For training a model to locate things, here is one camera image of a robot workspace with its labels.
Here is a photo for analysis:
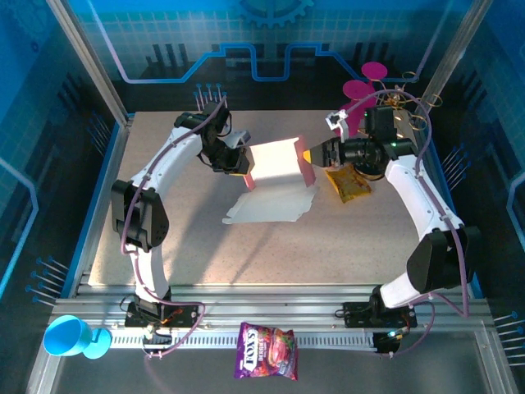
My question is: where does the grey slotted cable duct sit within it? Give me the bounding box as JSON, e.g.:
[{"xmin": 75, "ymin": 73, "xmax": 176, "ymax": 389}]
[{"xmin": 109, "ymin": 330, "xmax": 378, "ymax": 350}]

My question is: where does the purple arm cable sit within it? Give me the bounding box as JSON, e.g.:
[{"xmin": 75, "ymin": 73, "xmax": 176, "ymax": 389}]
[
  {"xmin": 120, "ymin": 97, "xmax": 229, "ymax": 362},
  {"xmin": 338, "ymin": 89, "xmax": 473, "ymax": 358}
]

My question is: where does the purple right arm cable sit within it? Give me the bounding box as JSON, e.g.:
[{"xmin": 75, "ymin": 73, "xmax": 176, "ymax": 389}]
[{"xmin": 338, "ymin": 89, "xmax": 473, "ymax": 358}]

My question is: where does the purple candy bag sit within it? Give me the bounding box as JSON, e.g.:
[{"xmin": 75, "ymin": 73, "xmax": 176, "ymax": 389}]
[{"xmin": 233, "ymin": 322, "xmax": 299, "ymax": 382}]

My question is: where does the blue table edge strip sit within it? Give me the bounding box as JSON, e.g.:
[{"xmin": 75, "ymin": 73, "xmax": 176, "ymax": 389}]
[
  {"xmin": 60, "ymin": 121, "xmax": 126, "ymax": 299},
  {"xmin": 424, "ymin": 130, "xmax": 484, "ymax": 299}
]

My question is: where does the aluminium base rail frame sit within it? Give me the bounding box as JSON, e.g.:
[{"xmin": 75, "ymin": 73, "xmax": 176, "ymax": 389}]
[{"xmin": 52, "ymin": 282, "xmax": 491, "ymax": 332}]

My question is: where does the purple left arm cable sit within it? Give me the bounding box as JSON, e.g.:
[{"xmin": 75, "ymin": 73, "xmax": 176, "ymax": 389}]
[{"xmin": 120, "ymin": 97, "xmax": 229, "ymax": 362}]

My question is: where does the blue plastic goblet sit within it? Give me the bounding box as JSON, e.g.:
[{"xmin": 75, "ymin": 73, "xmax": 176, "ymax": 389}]
[{"xmin": 43, "ymin": 314, "xmax": 112, "ymax": 361}]

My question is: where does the yellow snack packet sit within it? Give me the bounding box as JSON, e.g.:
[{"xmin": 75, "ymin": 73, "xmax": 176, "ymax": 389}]
[{"xmin": 324, "ymin": 163, "xmax": 372, "ymax": 204}]

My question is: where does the gold wire goblet rack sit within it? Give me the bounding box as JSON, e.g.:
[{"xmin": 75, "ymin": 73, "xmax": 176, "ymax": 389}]
[{"xmin": 354, "ymin": 71, "xmax": 444, "ymax": 181}]

